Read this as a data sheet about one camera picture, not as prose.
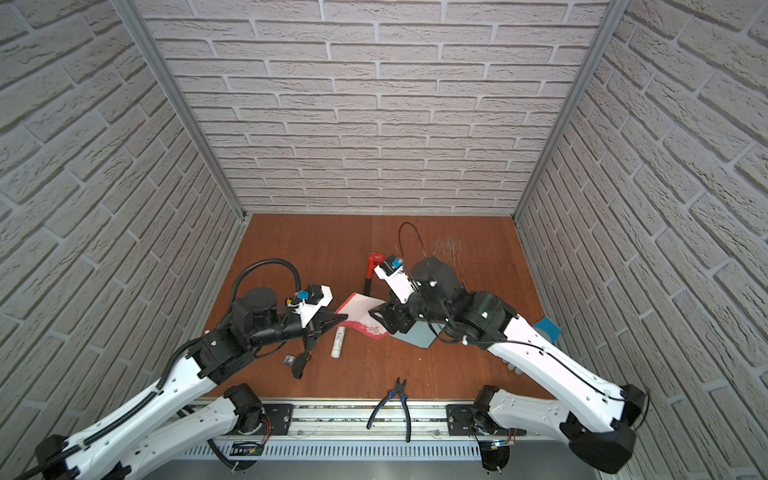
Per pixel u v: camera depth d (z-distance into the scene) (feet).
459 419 2.43
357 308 2.06
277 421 2.40
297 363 2.68
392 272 1.78
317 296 1.78
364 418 2.49
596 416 1.26
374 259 3.40
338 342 2.79
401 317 1.82
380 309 2.03
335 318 2.07
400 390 2.54
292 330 1.87
